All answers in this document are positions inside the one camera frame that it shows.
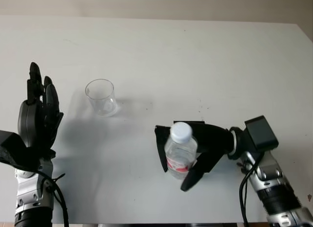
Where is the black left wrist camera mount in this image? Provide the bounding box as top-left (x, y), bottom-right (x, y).
top-left (0, 130), bottom-right (57, 170)

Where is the clear water bottle white cap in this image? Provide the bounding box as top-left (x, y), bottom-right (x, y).
top-left (164, 121), bottom-right (199, 181)

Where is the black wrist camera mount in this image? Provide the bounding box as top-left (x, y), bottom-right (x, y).
top-left (244, 115), bottom-right (280, 153)
top-left (0, 130), bottom-right (57, 170)

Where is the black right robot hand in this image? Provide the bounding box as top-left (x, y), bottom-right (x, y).
top-left (154, 120), bottom-right (233, 192)

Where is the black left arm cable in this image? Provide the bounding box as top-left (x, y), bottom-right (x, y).
top-left (36, 170), bottom-right (70, 227)

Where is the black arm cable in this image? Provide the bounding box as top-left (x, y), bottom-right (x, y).
top-left (36, 170), bottom-right (70, 227)
top-left (239, 151), bottom-right (264, 227)

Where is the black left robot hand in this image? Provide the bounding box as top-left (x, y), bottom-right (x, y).
top-left (17, 62), bottom-right (65, 152)

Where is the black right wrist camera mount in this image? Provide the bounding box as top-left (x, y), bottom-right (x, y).
top-left (244, 115), bottom-right (280, 153)

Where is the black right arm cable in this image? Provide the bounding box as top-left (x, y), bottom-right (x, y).
top-left (239, 151), bottom-right (264, 227)

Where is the clear plastic cup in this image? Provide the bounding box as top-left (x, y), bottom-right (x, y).
top-left (85, 78), bottom-right (118, 118)

